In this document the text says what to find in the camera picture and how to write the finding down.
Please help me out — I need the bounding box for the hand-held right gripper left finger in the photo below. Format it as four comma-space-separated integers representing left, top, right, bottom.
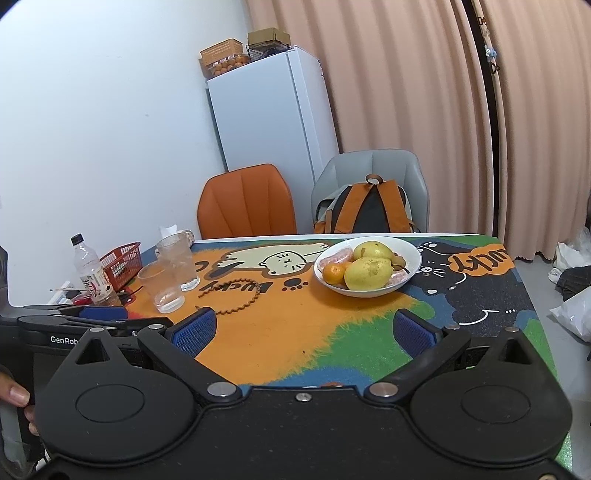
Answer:
74, 308, 242, 406

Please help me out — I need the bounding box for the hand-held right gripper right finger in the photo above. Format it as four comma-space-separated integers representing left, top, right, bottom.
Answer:
365, 310, 536, 402

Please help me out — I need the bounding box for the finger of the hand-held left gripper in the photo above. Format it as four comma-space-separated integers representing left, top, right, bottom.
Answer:
23, 305, 129, 321
17, 316, 141, 339

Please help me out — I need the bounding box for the large yellow pear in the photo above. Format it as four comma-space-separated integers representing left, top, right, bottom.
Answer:
344, 257, 394, 291

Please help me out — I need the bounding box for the white plate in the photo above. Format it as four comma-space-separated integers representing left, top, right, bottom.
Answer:
314, 236, 422, 299

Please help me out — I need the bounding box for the small yellow pear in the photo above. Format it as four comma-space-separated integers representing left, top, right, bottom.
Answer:
353, 241, 395, 261

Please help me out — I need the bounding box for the large orange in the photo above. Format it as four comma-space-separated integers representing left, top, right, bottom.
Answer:
322, 262, 352, 285

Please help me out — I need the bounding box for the small plastic-wrapped food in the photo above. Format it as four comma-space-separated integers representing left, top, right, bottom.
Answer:
321, 248, 355, 267

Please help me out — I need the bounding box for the person's left hand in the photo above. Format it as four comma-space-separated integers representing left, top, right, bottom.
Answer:
0, 375, 40, 435

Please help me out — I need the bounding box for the clear plastic bottle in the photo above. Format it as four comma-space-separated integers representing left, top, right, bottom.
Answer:
70, 234, 122, 308

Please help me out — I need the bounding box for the clear glass cup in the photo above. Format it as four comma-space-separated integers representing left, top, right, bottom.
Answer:
137, 261, 186, 315

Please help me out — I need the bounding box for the red plastic basket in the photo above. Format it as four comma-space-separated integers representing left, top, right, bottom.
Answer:
99, 242, 143, 292

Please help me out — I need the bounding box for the clear plastic cup rear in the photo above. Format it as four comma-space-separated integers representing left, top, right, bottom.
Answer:
155, 232, 201, 292

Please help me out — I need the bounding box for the cat printed table mat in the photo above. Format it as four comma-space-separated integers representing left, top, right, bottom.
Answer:
117, 233, 573, 462

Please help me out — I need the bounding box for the orange and black backpack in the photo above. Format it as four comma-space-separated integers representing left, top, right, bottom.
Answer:
314, 174, 419, 234

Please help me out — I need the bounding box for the orange chair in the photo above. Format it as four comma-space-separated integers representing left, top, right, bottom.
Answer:
197, 164, 297, 240

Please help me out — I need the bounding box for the dark cloth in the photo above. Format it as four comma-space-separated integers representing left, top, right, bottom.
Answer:
554, 265, 591, 301

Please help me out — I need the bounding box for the grey chair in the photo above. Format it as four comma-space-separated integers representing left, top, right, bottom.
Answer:
310, 150, 430, 234

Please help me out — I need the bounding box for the white fridge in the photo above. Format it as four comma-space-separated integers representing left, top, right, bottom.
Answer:
206, 45, 340, 185

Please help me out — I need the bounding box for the pink curtain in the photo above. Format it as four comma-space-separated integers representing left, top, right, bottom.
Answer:
478, 0, 591, 261
245, 0, 502, 252

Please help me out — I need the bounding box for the clear container of oranges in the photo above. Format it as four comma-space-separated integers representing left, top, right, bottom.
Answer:
205, 54, 251, 77

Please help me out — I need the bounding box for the orange wicker basket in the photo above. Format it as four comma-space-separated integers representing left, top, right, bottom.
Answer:
199, 40, 244, 65

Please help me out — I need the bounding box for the brown cardboard box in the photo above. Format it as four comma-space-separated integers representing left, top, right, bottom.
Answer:
247, 28, 291, 47

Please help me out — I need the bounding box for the brown wavy ring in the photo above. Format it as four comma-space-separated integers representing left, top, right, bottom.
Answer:
198, 278, 269, 315

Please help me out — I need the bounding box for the dark wire basket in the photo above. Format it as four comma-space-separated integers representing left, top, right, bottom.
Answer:
247, 41, 291, 63

